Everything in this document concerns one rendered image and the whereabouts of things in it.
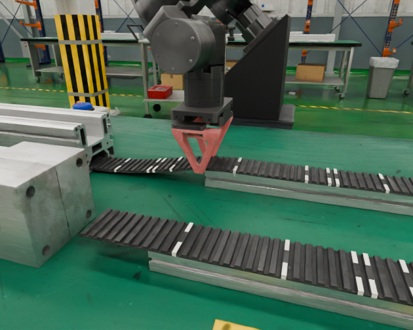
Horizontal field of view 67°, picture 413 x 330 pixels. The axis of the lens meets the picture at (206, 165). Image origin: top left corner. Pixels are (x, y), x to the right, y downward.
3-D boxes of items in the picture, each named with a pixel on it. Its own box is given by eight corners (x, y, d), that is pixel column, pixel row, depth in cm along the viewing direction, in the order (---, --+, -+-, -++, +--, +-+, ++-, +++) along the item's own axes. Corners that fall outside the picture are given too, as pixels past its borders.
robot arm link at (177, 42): (185, -39, 40) (146, 14, 45) (140, -62, 30) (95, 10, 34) (246, 33, 41) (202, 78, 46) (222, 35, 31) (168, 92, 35)
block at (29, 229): (107, 207, 43) (97, 141, 39) (39, 268, 32) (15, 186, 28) (52, 197, 45) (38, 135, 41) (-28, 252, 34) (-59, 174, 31)
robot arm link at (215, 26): (231, 16, 42) (191, 16, 44) (216, 14, 36) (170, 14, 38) (229, 69, 45) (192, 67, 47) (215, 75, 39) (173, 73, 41)
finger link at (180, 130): (172, 176, 46) (169, 113, 42) (188, 158, 52) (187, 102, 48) (217, 183, 44) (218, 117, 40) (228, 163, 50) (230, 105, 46)
